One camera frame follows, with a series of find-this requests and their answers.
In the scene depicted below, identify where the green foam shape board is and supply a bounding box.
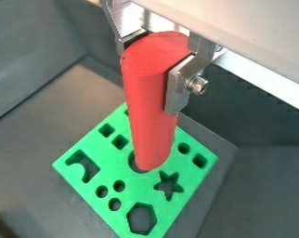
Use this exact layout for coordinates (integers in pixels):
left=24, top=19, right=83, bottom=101
left=54, top=105, right=219, bottom=238

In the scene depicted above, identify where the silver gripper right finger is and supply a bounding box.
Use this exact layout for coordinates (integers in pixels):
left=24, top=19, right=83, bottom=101
left=166, top=32, right=218, bottom=116

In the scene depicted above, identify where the red oval cylinder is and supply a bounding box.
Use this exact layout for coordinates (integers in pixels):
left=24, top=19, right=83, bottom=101
left=120, top=32, right=188, bottom=171

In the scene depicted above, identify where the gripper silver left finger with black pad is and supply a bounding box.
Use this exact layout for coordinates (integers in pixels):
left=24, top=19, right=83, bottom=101
left=100, top=0, right=150, bottom=55

